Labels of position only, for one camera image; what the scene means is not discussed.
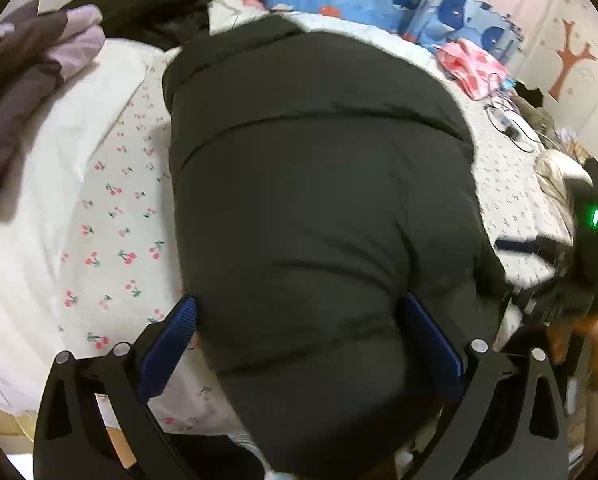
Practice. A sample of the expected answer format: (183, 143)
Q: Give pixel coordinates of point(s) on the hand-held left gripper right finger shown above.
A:
(431, 340)

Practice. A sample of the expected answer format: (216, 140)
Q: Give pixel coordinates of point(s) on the purple garment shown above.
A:
(24, 85)

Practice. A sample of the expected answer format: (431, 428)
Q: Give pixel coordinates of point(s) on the tree wall sticker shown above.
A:
(571, 60)

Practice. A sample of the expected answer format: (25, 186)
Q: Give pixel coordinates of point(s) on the cherry print bed sheet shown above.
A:
(124, 220)

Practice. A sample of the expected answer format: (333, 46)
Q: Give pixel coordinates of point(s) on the large black puffer jacket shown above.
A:
(319, 210)

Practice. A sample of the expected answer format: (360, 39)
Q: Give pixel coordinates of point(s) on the crumpled black jacket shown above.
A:
(149, 5)

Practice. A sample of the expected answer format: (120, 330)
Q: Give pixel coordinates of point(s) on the pink red patterned cloth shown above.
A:
(471, 67)

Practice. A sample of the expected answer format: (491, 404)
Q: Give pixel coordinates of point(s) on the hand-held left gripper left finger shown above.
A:
(171, 340)

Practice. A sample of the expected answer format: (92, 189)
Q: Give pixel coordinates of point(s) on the white duvet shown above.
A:
(54, 185)

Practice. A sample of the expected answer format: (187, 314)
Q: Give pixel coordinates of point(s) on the dark olive cloth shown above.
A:
(531, 105)

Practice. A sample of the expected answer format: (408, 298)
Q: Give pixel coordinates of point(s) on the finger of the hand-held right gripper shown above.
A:
(536, 289)
(519, 245)

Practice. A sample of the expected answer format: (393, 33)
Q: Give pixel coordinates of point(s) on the beige garment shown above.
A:
(559, 180)

